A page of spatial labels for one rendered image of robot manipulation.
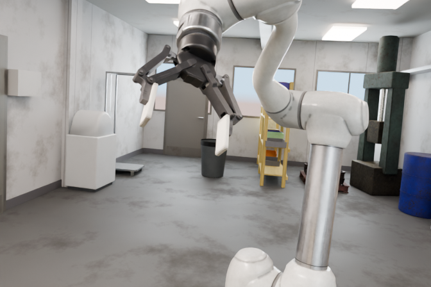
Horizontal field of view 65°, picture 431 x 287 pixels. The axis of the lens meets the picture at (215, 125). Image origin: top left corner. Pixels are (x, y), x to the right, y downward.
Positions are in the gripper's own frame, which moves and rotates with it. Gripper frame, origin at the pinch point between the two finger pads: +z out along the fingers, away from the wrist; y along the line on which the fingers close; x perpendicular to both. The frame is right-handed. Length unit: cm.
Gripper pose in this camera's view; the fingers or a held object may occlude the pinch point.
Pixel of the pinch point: (185, 132)
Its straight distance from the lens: 53.6
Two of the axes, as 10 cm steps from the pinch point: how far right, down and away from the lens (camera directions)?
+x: 5.3, -4.7, -7.1
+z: -0.6, 8.1, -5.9
